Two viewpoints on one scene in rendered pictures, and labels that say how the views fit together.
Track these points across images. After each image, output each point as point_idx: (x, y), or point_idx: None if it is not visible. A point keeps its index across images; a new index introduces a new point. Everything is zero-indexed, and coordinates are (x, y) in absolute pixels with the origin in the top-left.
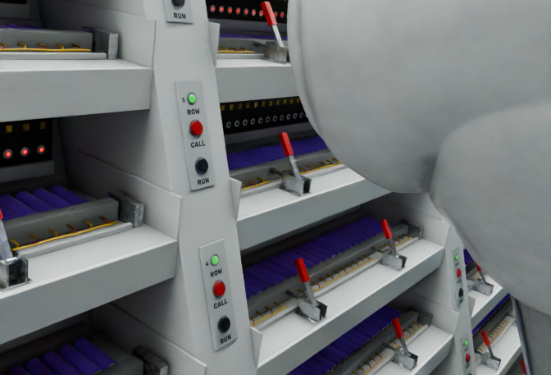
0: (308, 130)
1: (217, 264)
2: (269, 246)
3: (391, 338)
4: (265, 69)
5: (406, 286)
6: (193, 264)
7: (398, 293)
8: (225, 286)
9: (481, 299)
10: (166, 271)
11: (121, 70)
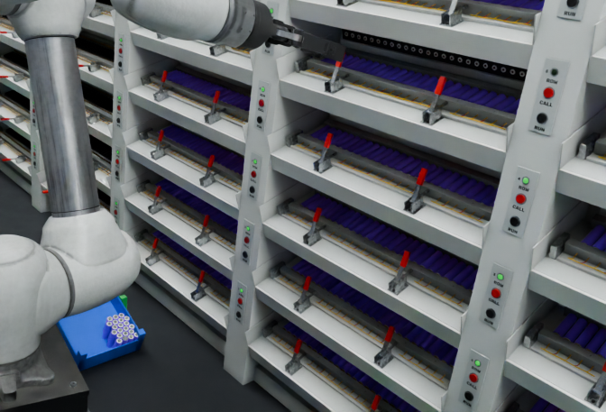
0: (473, 78)
1: (263, 92)
2: (397, 142)
3: (425, 278)
4: (317, 5)
5: (411, 231)
6: (255, 85)
7: (399, 226)
8: (262, 103)
9: (566, 387)
10: (252, 82)
11: None
